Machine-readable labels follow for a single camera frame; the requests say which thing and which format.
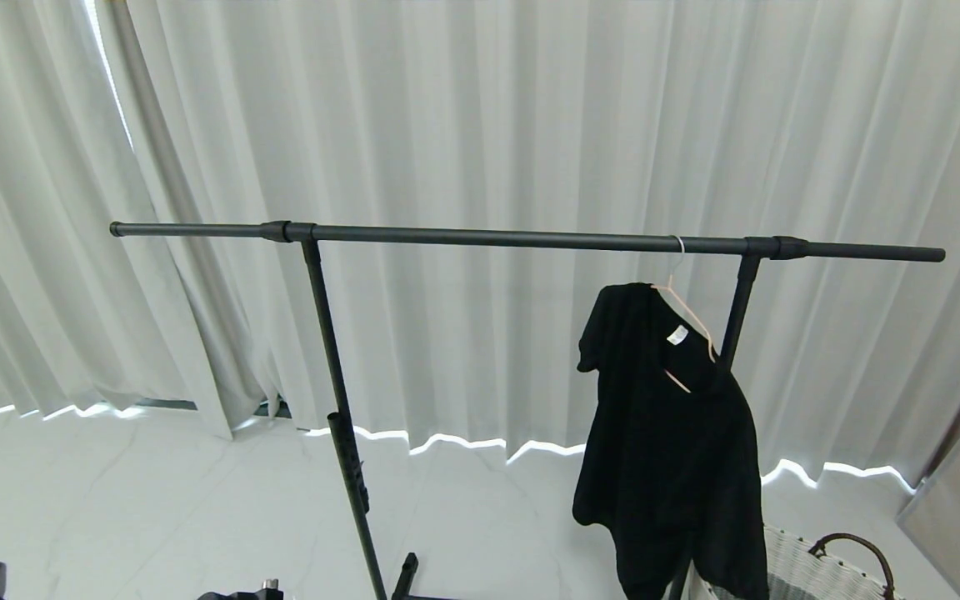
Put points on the pink clothes hanger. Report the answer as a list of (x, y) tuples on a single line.
[(684, 312)]

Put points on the black t-shirt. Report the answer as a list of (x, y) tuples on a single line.
[(672, 475)]

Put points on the black clothes rack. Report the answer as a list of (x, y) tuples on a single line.
[(488, 238)]

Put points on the white laundry basket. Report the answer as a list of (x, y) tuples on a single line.
[(797, 575)]

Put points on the white curtain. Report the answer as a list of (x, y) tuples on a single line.
[(480, 125)]

